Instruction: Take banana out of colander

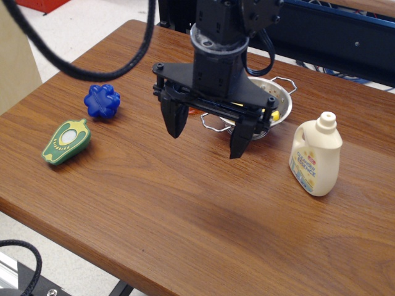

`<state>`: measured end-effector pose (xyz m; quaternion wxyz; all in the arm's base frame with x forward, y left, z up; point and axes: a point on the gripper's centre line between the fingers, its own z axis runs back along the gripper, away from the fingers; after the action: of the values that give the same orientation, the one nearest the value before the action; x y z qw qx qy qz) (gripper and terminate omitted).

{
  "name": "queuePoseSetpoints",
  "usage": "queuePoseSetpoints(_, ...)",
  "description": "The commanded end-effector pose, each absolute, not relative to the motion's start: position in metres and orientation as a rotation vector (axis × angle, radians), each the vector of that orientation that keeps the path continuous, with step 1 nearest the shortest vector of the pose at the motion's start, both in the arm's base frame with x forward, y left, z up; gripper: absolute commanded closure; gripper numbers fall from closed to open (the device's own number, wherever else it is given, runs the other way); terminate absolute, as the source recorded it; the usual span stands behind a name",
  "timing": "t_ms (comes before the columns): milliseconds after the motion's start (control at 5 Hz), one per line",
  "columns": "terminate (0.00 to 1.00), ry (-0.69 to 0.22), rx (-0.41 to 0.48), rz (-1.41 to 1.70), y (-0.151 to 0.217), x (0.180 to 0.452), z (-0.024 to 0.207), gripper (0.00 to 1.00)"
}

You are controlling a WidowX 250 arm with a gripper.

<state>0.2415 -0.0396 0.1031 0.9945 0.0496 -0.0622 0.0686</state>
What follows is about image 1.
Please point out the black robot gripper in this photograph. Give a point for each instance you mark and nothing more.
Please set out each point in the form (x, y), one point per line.
(212, 83)

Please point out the yellow toy banana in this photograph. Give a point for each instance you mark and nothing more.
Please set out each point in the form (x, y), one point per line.
(275, 116)

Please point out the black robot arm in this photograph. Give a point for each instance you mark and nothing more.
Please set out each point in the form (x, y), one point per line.
(233, 42)

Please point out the steel colander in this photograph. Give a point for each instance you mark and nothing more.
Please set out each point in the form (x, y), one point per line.
(283, 96)

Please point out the orange plastic plate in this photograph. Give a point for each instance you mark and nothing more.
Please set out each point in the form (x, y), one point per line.
(194, 111)

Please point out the blue flower-shaped toy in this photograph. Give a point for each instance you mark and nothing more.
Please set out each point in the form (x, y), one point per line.
(102, 101)

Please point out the cream detergent bottle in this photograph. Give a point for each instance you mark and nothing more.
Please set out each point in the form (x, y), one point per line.
(315, 154)

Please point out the green yellow pepper toy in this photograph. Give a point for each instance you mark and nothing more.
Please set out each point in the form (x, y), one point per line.
(71, 137)

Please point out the wooden cabinet panel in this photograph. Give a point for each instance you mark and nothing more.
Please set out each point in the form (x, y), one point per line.
(19, 73)

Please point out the red box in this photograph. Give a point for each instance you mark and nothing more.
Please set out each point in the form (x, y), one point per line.
(45, 6)

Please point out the black metal frame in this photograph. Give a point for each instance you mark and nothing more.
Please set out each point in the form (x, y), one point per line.
(335, 36)

